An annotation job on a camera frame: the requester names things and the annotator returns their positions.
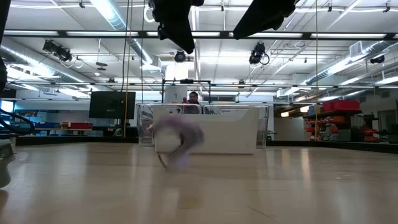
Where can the red storage bin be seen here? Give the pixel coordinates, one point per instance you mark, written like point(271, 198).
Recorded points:
point(76, 125)

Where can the person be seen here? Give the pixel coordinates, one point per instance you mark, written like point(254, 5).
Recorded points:
point(193, 97)

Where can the shelf with red bins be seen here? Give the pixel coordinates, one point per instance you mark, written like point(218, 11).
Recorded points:
point(340, 105)

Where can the white plastic tray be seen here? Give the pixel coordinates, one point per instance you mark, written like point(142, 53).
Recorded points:
point(230, 133)

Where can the clear plastic bin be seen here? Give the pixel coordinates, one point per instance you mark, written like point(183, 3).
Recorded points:
point(144, 124)
point(263, 124)

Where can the black overhead crossbar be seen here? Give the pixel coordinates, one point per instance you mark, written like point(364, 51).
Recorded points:
point(93, 34)

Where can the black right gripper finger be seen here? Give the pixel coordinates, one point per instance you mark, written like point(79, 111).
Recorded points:
point(264, 15)

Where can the purple staple remover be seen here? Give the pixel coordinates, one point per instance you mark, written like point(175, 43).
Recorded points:
point(190, 133)

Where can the black ceiling camera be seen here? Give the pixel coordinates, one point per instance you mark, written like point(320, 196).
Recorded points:
point(180, 56)
point(57, 49)
point(257, 53)

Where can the black monitor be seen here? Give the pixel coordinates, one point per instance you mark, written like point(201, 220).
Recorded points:
point(112, 104)

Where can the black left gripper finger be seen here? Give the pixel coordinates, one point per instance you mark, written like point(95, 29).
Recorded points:
point(180, 34)

